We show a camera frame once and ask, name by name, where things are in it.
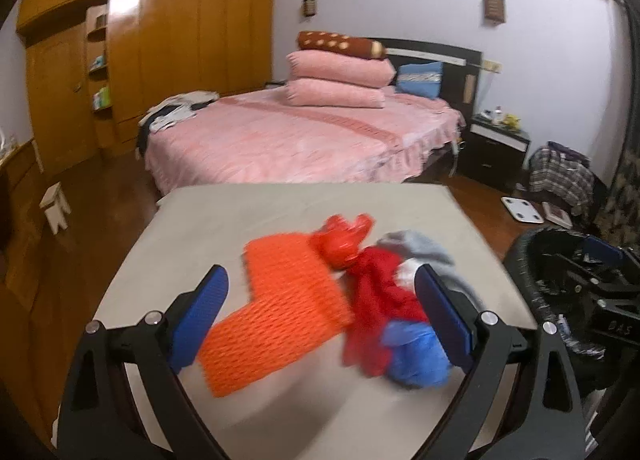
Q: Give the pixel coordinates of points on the square scale with red panel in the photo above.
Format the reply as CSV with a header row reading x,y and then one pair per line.
x,y
557,214

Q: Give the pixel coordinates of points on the pile of clothes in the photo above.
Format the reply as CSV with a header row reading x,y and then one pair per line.
x,y
170,113

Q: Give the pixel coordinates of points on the pink pillow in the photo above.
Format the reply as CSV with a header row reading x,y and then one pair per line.
x,y
340,69
332,93

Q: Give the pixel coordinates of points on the orange knitted cloth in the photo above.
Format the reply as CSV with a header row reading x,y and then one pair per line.
x,y
280,335

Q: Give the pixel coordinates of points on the red plastic bag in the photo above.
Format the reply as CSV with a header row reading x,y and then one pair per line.
x,y
340,240

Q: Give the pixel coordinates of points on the plaid clothes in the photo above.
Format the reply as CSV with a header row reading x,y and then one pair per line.
x,y
560,175

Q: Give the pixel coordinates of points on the floral patterned fabric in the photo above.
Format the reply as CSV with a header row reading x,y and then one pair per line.
x,y
622,195

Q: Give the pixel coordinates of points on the large wall lamp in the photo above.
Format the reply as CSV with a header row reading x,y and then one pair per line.
x,y
494,8

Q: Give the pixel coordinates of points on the wall socket strip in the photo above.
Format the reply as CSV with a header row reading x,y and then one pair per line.
x,y
492,66

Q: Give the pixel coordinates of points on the black nightstand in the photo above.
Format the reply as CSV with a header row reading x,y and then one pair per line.
x,y
492,153

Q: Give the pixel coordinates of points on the white bathroom scale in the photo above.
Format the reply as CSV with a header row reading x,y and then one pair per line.
x,y
522,210

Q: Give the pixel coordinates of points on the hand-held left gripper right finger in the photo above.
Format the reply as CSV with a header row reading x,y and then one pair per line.
x,y
445,320

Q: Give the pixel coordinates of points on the blue cloth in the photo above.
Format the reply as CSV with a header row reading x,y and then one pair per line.
x,y
415,355

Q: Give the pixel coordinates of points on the bed with pink bedspread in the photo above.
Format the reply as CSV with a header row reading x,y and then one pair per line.
x,y
300,140

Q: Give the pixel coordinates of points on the red cloth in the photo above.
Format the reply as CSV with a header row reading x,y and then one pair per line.
x,y
375,300

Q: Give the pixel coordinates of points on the wooden desk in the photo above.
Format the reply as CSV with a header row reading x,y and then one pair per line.
x,y
20,200

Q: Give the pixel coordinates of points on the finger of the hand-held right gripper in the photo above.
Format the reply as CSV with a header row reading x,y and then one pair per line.
x,y
602,246
575,270

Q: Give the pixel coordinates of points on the black lined trash bin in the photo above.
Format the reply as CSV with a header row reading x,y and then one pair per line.
x,y
530,270

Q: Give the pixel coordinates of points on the grey cloth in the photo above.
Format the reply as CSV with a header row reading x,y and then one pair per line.
x,y
425,245

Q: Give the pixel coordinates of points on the black headboard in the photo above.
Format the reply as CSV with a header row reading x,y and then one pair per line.
x,y
460,75

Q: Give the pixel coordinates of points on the small white stool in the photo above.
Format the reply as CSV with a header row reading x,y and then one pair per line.
x,y
54,200

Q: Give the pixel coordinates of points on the white bottle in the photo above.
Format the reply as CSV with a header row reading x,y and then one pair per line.
x,y
497,114

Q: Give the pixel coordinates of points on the orange foam net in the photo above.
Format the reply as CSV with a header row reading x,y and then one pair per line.
x,y
287,262

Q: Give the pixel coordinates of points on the wooden wardrobe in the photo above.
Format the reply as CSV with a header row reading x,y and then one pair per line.
x,y
175,40

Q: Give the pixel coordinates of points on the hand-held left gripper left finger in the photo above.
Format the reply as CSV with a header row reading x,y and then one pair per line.
x,y
200,320

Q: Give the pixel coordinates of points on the yellow toy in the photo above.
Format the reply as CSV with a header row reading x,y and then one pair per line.
x,y
511,121

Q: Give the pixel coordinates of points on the small wall lamp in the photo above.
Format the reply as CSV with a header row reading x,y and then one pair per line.
x,y
309,7

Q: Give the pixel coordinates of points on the blue cushion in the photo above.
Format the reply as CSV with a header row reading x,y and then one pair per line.
x,y
420,80

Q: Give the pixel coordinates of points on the brown dotted bolster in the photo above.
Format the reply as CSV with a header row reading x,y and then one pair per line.
x,y
340,44

